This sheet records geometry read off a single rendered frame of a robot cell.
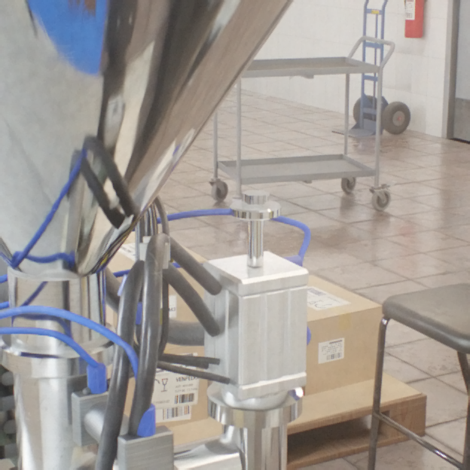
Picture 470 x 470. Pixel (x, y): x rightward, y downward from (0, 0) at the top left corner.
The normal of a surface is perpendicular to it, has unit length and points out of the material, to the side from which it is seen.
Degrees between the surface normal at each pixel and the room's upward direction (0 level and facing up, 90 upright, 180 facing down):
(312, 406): 0
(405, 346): 0
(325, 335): 90
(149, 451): 90
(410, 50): 90
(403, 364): 0
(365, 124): 90
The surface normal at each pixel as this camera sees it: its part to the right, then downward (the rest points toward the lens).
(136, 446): 0.49, 0.22
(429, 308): 0.00, -0.97
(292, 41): -0.87, 0.13
